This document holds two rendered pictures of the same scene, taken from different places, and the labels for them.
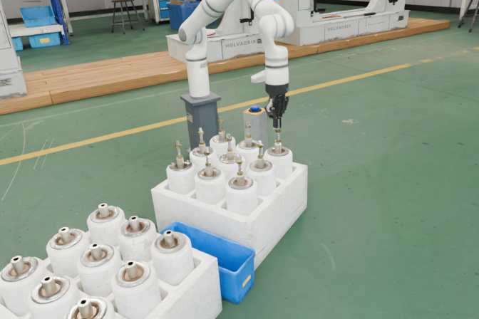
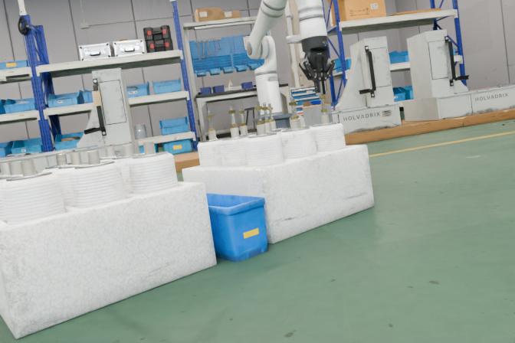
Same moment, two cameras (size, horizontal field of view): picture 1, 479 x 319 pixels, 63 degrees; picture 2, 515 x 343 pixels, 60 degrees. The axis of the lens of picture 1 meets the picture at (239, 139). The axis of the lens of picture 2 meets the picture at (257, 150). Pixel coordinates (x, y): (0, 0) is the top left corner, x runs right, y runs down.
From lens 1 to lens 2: 65 cm
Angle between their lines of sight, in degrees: 27
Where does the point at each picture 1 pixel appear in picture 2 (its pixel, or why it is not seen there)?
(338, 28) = (490, 97)
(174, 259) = (145, 164)
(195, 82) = (264, 97)
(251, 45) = (375, 118)
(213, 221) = (231, 184)
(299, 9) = (434, 78)
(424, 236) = not seen: outside the picture
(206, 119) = not seen: hidden behind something
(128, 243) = not seen: hidden behind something
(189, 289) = (156, 197)
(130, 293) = (81, 172)
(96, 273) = (67, 174)
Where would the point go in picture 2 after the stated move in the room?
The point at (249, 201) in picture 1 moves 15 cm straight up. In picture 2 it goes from (267, 151) to (259, 91)
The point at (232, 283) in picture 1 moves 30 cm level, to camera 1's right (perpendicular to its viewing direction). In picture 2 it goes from (227, 225) to (371, 215)
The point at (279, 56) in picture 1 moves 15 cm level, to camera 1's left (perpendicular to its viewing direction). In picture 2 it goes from (309, 4) to (257, 15)
